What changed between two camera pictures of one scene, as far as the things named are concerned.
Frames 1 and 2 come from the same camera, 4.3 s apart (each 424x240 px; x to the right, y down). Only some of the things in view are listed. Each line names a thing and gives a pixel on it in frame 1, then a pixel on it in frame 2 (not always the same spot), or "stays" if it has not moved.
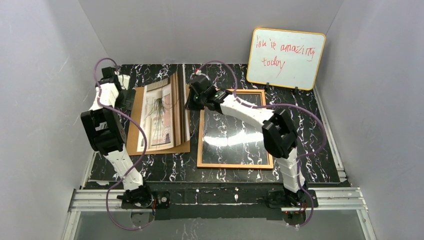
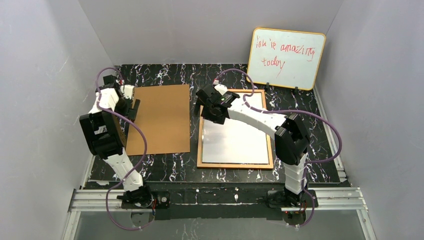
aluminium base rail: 338,199 stays
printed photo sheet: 164,120 to 235,141
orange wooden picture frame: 199,165 stays
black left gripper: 127,99 stays
